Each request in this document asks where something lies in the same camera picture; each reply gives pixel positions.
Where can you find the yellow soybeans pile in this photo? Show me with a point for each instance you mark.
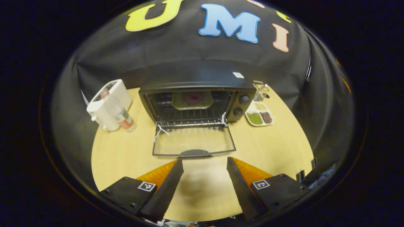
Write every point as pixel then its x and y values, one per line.
pixel 260 106

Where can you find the dark red beans pile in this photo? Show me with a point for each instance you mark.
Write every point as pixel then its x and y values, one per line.
pixel 266 117

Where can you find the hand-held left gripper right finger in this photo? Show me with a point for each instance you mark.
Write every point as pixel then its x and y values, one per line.
pixel 241 195

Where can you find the cream square plate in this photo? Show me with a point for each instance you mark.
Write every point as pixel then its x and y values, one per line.
pixel 176 105

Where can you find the black electric oven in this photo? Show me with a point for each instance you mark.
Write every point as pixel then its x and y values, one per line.
pixel 195 74

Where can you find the green mung beans pile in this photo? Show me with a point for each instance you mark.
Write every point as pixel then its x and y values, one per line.
pixel 254 118

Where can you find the white divided dish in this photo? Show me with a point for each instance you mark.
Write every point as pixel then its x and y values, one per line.
pixel 251 108

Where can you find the pink round meat slice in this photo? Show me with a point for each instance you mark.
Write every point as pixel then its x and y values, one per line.
pixel 192 98

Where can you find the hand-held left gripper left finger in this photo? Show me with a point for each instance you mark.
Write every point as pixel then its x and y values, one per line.
pixel 167 195

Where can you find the clear plastic water bottle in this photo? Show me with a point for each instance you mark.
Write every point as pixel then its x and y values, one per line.
pixel 118 110

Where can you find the white toaster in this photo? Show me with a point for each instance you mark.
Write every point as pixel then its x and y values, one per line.
pixel 98 112

